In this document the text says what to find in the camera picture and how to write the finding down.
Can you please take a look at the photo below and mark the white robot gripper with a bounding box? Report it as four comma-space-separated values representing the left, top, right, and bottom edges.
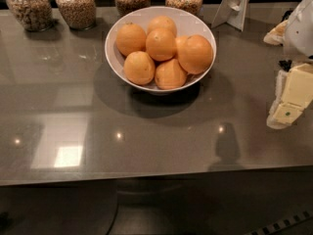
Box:
263, 0, 313, 129

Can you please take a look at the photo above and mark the large orange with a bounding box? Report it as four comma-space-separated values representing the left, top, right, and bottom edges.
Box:
178, 34, 214, 74

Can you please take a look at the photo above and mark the partly hidden orange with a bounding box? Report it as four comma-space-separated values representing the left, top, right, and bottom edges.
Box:
174, 35, 188, 59

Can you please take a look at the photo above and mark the white ceramic bowl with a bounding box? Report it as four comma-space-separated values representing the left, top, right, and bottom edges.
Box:
104, 6, 216, 95

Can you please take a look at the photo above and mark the orange front centre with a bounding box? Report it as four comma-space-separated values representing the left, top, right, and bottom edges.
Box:
155, 59, 187, 90

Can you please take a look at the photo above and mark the orange back centre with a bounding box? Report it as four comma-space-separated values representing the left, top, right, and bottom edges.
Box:
147, 16, 177, 36

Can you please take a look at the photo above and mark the orange front left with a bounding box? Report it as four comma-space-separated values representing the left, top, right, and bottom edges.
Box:
123, 51, 156, 85

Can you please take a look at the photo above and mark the orange back left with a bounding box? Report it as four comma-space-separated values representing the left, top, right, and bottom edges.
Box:
115, 23, 147, 57

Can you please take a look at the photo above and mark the glass jar far left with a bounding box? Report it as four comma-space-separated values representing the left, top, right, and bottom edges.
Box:
6, 0, 53, 32

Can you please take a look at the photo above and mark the white picture frame stand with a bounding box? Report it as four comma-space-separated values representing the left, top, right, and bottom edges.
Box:
211, 0, 249, 31

